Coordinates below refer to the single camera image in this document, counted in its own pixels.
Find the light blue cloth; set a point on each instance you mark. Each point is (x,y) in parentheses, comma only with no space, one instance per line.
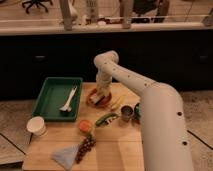
(65,157)

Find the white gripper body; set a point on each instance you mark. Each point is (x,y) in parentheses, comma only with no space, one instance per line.
(103,85)

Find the white spatula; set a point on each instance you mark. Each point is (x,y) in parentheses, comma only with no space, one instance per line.
(66,107)

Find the black office chair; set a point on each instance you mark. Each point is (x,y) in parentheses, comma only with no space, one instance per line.
(38,3)

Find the green plastic tray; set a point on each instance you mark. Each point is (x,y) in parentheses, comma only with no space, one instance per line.
(54,94)

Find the yellow banana toy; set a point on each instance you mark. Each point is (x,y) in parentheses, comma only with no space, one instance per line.
(117,103)

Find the red bowl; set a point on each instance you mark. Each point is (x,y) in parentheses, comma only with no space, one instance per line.
(102,104)

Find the green cucumber toy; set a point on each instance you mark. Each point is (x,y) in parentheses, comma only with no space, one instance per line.
(102,119)

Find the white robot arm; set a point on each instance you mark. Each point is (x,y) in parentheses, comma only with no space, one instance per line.
(163,129)

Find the white paper cup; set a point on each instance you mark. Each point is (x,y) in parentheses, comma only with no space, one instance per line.
(36,126)

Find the purple grapes bunch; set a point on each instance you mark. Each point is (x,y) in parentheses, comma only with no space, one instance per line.
(86,146)

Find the small metal cup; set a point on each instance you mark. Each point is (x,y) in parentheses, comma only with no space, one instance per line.
(126,113)

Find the black whiteboard eraser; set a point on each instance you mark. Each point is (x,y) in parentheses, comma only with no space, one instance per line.
(96,98)

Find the orange carrot toy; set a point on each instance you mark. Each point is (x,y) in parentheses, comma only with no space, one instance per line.
(85,126)

